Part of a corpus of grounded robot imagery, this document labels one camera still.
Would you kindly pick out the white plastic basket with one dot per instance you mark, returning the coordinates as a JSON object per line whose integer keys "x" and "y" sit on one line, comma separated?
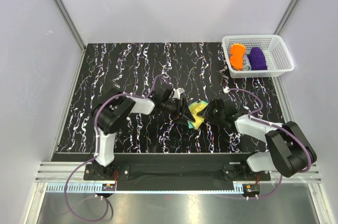
{"x": 277, "y": 55}

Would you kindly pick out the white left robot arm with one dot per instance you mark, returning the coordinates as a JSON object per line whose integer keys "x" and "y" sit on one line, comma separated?
{"x": 113, "y": 108}

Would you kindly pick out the purple rolled towel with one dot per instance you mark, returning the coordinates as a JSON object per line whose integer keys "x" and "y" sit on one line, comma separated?
{"x": 257, "y": 59}

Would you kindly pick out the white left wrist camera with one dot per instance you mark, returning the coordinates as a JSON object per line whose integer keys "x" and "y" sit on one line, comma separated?
{"x": 177, "y": 93}

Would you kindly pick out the orange and grey towel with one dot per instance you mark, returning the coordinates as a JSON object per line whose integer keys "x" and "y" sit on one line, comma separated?
{"x": 237, "y": 51}

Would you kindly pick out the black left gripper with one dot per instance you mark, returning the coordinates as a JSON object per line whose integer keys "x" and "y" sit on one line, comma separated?
{"x": 183, "y": 114}

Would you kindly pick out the aluminium frame rail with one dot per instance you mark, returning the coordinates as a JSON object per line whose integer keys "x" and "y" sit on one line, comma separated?
{"x": 241, "y": 172}

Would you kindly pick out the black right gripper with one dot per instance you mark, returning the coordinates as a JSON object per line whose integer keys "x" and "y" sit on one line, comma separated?
{"x": 211, "y": 104}

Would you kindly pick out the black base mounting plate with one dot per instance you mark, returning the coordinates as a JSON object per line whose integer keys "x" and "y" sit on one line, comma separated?
{"x": 130, "y": 166}

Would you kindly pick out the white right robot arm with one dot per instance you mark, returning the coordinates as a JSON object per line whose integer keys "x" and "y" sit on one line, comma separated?
{"x": 288, "y": 150}

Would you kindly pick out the teal and blue towel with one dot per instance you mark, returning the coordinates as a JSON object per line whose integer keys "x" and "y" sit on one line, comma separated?
{"x": 195, "y": 108}

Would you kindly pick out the white blue rolled towel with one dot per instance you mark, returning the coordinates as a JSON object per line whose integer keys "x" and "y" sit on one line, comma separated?
{"x": 246, "y": 66}

